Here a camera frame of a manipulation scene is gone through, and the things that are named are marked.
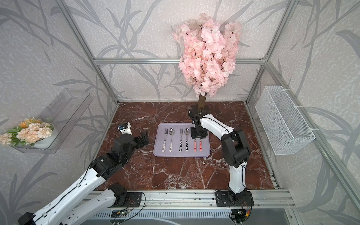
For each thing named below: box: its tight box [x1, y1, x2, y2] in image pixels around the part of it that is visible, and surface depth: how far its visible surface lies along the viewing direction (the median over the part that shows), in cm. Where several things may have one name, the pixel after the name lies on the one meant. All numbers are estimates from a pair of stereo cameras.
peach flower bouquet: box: [0, 117, 55, 149], surface depth 50 cm
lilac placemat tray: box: [152, 122, 211, 158], surface depth 96 cm
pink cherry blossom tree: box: [172, 13, 242, 111], surface depth 71 cm
